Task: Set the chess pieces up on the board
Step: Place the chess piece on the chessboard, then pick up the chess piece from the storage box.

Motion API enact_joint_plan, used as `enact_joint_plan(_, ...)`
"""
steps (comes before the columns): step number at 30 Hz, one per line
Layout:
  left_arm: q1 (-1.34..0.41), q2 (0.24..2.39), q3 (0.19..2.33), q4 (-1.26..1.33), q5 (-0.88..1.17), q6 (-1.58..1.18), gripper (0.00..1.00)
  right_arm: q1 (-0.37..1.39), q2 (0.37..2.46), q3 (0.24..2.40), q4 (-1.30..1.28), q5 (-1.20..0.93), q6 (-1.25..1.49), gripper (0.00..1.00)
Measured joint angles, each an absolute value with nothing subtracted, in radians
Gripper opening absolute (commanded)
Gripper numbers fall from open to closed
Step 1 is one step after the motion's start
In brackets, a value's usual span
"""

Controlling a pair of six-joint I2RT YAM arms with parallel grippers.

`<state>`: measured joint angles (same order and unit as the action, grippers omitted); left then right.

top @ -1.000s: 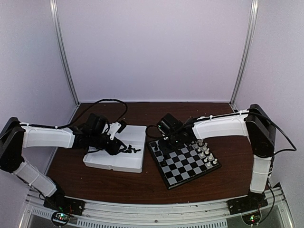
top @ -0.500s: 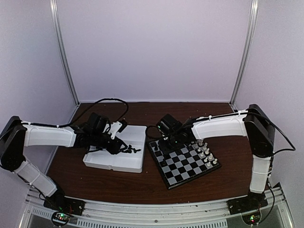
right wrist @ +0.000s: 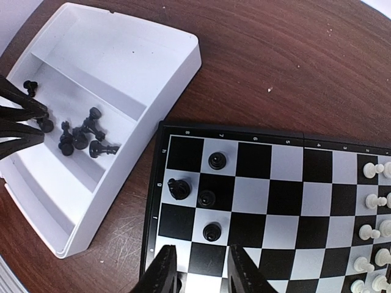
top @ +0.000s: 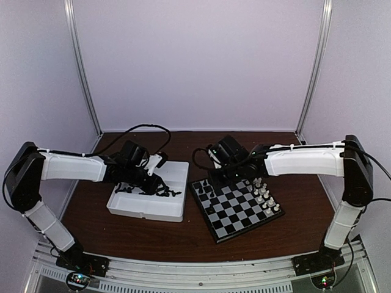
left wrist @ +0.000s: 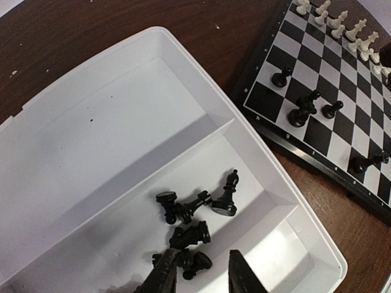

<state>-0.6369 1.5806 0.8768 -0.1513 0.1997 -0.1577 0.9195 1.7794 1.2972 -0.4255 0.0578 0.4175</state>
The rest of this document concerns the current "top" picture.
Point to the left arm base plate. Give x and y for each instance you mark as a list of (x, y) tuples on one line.
[(90, 265)]

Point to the front aluminium rail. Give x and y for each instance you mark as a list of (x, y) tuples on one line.
[(265, 275)]

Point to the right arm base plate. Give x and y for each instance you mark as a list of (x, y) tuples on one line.
[(314, 263)]

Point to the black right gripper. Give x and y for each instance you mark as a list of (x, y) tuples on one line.
[(215, 182)]

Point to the white compartment tray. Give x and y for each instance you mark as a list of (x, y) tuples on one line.
[(132, 202)]

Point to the left aluminium frame post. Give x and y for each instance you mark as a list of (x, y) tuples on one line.
[(72, 27)]

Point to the right aluminium frame post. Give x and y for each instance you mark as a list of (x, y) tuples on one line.
[(323, 36)]

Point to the black pieces pile in tray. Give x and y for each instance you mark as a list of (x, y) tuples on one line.
[(168, 192)]

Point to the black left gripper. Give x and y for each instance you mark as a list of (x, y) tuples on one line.
[(156, 182)]

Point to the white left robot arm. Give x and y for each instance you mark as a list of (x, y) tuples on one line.
[(33, 167)]

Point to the left circuit board with LEDs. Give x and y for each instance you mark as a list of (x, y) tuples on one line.
[(77, 281)]

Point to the circuit board with leds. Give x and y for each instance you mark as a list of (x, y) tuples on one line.
[(323, 281), (77, 281)]

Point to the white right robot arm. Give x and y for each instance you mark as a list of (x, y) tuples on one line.
[(341, 159)]

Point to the black king piece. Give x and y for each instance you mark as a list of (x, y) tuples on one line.
[(210, 209)]

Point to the aluminium frame post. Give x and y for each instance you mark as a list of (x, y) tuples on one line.
[(72, 27), (323, 36)]

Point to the right circuit board with LEDs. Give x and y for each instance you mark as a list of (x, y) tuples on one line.
[(323, 281)]

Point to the black and grey chessboard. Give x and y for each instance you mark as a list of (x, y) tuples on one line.
[(236, 209)]

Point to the white king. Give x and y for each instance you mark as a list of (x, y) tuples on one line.
[(263, 189)]

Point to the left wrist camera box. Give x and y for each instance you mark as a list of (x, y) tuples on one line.
[(155, 161)]

